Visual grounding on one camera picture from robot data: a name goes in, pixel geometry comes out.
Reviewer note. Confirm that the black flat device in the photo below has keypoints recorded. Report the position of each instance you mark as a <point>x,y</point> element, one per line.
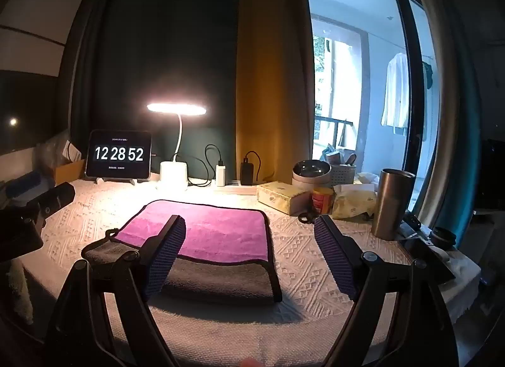
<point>424,256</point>

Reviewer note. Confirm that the black power adapter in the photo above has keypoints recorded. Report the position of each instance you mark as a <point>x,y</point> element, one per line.
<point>247,173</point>

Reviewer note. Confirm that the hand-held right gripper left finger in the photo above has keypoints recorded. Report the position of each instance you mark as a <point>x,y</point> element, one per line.
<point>167,258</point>

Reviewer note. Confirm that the round metal tin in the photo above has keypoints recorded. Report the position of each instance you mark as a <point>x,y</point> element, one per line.
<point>311,175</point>

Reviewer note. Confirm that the white desk lamp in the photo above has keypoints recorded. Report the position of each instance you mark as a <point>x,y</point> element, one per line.
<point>173,175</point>

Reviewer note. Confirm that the balcony railing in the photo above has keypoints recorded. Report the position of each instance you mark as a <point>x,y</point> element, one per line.
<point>335,126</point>

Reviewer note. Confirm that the white plug charger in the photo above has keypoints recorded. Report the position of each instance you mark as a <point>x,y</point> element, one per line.
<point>220,173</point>

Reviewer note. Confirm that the clear tablet stand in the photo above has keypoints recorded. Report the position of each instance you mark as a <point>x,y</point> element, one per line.
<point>132,181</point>

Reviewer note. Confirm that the purple and grey towel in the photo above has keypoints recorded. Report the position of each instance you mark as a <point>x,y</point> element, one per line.
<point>221,231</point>

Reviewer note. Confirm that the white hanging shirt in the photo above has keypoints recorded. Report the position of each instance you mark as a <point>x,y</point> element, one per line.
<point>395,91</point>

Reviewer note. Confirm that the clear plastic bag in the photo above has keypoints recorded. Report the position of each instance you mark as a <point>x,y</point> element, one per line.
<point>51,150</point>

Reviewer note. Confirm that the white textured tablecloth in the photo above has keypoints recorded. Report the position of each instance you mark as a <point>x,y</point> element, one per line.
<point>300,272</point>

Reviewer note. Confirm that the cardboard box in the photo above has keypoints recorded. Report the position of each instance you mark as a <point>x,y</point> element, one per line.
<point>69,173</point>

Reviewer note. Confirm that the teal curtain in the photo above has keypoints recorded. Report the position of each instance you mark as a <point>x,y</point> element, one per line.
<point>463,134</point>

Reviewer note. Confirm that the tablet showing clock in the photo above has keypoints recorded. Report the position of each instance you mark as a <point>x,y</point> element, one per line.
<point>118,154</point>

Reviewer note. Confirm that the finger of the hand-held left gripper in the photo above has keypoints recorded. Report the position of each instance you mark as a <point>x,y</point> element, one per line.
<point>59,194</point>
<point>24,184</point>

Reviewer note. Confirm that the dark green curtain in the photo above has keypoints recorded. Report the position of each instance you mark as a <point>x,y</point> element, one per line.
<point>158,55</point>

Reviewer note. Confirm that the cream fuzzy cloth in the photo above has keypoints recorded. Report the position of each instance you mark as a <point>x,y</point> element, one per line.
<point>15,292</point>

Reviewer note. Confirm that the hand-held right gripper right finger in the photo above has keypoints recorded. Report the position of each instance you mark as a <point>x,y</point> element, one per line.
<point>335,258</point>

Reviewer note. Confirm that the white power strip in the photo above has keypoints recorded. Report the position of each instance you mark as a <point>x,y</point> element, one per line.
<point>240,188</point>

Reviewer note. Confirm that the steel tumbler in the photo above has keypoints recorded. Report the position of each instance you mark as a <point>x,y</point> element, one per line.
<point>390,205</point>

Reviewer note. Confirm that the yellow curtain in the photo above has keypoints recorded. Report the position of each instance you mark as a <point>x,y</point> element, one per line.
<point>272,75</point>

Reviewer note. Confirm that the red can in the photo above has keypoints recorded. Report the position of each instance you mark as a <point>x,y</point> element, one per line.
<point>322,201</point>

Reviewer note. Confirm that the crumpled yellow tissue pack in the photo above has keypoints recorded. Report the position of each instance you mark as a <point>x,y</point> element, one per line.
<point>355,201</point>

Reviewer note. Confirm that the white plastic basket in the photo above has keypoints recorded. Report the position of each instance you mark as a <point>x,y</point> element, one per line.
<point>343,175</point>

